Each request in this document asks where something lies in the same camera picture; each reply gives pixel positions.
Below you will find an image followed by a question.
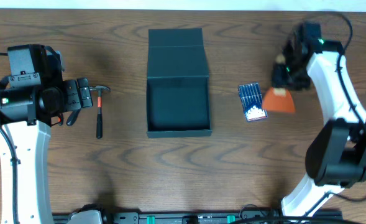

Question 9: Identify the black yellow handled screwdriver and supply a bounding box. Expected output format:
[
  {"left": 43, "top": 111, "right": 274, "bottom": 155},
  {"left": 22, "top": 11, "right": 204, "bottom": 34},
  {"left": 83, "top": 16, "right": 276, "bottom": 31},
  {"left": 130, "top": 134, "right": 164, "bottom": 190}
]
[{"left": 66, "top": 110, "right": 81, "bottom": 126}]

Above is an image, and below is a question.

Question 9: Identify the orange scraper wooden handle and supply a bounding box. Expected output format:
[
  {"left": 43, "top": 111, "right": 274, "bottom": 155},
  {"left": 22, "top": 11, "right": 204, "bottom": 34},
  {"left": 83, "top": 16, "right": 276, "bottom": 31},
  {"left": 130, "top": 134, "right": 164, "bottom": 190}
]
[{"left": 262, "top": 54, "right": 296, "bottom": 114}]

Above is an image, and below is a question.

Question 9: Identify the small black red hammer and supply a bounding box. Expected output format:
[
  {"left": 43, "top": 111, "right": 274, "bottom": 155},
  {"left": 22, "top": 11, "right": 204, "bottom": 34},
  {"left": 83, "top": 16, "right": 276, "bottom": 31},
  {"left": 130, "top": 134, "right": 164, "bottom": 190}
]
[{"left": 90, "top": 85, "right": 111, "bottom": 139}]

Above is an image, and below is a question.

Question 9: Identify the clear blue screwdriver set case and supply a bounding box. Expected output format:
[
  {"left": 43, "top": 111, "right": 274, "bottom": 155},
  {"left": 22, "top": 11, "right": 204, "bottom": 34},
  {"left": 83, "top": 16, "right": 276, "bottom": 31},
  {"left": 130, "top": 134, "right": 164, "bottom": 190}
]
[{"left": 238, "top": 83, "right": 268, "bottom": 122}]

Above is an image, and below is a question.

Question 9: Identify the dark green box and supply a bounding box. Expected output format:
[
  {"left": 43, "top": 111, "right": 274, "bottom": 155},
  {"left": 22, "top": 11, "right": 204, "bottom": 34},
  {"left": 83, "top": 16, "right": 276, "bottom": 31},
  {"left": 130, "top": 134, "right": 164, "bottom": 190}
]
[{"left": 146, "top": 28, "right": 212, "bottom": 138}]

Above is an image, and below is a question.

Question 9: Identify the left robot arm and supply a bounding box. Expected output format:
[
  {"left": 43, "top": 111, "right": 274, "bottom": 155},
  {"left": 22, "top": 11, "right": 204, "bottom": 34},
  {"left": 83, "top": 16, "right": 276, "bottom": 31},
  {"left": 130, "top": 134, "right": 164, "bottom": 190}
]
[{"left": 0, "top": 44, "right": 93, "bottom": 223}]

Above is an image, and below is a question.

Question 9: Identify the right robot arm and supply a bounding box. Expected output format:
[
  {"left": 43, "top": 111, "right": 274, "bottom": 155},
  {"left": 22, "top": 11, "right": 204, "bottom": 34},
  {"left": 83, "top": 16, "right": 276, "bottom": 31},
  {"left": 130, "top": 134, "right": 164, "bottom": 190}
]
[{"left": 263, "top": 22, "right": 366, "bottom": 222}]

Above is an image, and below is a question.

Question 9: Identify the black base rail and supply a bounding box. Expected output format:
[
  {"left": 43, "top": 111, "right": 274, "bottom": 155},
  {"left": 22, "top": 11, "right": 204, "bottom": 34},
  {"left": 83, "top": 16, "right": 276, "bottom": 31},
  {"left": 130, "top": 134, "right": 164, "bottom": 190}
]
[{"left": 53, "top": 208, "right": 343, "bottom": 224}]

